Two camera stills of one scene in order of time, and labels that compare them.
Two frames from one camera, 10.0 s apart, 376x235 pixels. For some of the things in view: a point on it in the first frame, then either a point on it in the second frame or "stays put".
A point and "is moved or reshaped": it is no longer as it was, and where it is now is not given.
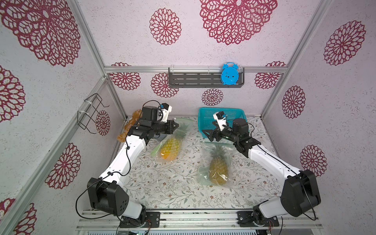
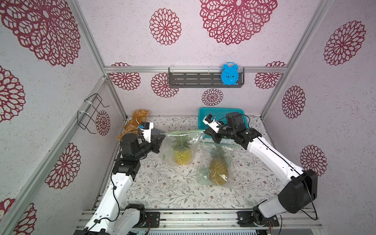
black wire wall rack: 84,118 stays put
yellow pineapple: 171,149 -> 182,153
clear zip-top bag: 215,163 stays put
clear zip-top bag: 168,150 is moved or reshaped
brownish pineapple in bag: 219,167 stays put
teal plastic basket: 205,117 stays put
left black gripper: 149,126 -> 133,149
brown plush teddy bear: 136,113 stays put
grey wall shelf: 201,78 stays put
